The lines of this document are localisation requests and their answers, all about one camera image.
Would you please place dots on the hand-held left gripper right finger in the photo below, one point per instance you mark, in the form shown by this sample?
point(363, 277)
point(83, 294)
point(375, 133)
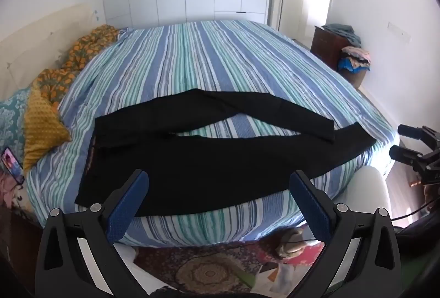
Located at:
point(309, 207)

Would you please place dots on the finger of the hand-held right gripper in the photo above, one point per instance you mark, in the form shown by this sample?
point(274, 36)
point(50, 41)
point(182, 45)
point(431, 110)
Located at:
point(407, 130)
point(402, 153)

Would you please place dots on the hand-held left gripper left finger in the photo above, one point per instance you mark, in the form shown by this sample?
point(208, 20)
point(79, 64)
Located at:
point(129, 207)

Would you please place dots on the black pants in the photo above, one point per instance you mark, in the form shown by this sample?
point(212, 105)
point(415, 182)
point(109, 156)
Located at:
point(206, 160)

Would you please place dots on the beige slipper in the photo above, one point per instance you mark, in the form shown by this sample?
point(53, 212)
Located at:
point(292, 243)

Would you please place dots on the basket of clothes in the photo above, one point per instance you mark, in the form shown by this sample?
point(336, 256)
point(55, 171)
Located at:
point(354, 62)

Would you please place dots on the patterned red rug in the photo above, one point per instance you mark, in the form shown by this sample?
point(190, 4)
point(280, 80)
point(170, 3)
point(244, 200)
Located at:
point(213, 267)

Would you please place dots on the brown wooden cabinet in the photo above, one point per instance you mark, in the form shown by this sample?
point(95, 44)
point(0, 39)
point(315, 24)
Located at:
point(328, 43)

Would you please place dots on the grey-blue cloth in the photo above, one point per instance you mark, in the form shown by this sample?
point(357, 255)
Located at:
point(342, 30)

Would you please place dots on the mustard yellow pillow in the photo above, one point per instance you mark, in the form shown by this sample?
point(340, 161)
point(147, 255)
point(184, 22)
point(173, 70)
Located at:
point(41, 122)

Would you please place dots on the smartphone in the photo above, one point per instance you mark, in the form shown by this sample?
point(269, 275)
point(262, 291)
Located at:
point(9, 162)

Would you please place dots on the teal patterned pillow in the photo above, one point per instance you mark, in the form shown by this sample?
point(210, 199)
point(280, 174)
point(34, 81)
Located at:
point(12, 119)

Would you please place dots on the orange floral quilt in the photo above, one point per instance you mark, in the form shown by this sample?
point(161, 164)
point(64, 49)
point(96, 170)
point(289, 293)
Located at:
point(77, 54)

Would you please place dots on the bed with striped cover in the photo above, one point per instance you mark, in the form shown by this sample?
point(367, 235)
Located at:
point(206, 61)

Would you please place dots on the beige padded headboard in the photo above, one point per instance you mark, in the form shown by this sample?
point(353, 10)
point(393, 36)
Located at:
point(41, 43)

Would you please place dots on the white wall switch plate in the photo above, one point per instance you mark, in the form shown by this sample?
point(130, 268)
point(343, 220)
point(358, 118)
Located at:
point(398, 31)

